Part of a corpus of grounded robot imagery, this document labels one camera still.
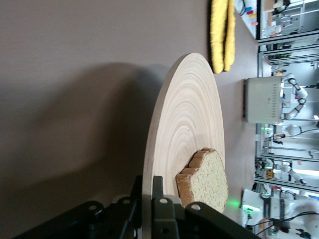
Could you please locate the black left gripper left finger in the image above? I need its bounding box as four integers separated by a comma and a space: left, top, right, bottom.
14, 175, 144, 239

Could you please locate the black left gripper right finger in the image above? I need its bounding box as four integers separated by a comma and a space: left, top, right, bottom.
152, 175, 261, 239

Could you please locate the brown toast slice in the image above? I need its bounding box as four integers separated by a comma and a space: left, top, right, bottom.
175, 148, 229, 214

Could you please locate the round wooden plate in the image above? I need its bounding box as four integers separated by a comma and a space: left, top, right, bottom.
141, 52, 226, 239

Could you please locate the silver beige toaster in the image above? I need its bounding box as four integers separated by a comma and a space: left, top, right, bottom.
242, 76, 285, 124

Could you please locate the aluminium background frame rail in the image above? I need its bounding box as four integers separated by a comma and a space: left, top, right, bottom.
256, 0, 265, 78

